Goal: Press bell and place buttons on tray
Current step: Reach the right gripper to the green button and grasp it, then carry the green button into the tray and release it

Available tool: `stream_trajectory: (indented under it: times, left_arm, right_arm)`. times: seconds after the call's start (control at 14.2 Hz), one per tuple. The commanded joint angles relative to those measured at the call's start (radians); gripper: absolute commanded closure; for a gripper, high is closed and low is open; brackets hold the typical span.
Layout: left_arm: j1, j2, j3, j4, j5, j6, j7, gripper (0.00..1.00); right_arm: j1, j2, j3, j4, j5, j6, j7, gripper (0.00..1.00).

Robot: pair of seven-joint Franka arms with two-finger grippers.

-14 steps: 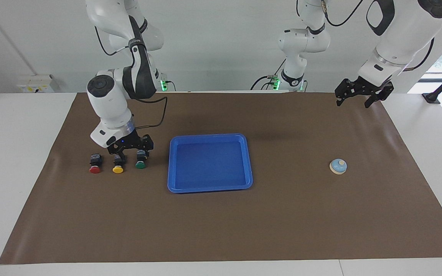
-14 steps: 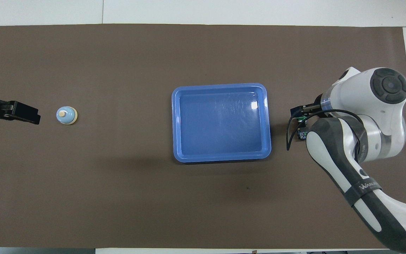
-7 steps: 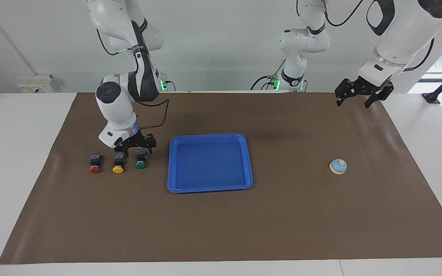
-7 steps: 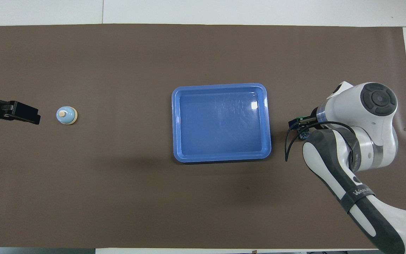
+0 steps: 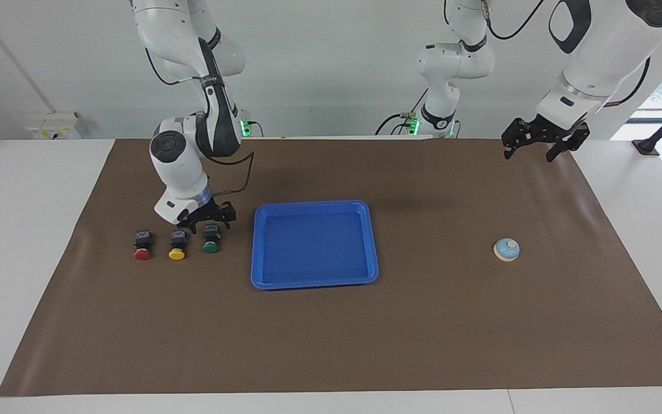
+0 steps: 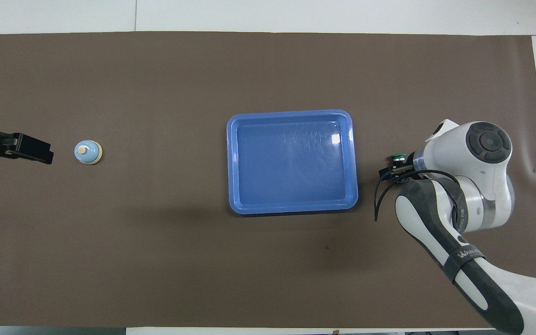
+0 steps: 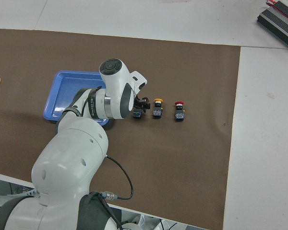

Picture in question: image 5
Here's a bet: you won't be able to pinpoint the green mushroom push button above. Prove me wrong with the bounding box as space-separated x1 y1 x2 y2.
202 224 221 254

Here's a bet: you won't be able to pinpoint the yellow mushroom push button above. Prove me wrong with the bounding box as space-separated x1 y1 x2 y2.
168 230 187 261

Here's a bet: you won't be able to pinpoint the red mushroom push button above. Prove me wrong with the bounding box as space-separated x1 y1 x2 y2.
134 230 154 261

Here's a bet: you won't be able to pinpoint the blue plastic tray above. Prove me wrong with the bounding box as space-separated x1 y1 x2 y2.
251 200 379 290

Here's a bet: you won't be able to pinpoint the light blue service bell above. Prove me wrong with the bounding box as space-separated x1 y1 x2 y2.
493 237 521 263

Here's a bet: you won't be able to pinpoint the brown paper table mat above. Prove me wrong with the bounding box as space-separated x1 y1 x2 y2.
0 138 662 397

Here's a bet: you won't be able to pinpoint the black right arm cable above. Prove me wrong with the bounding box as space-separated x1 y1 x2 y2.
145 47 255 196

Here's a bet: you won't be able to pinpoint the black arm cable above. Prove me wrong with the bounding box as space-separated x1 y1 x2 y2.
145 47 255 196
480 0 652 108

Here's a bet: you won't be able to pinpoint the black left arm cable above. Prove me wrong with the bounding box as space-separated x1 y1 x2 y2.
480 0 652 108

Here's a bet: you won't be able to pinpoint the black left base cable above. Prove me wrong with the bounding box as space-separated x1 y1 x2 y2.
375 87 430 137

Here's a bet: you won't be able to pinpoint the white wall socket box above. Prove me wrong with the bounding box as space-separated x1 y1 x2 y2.
25 112 82 140

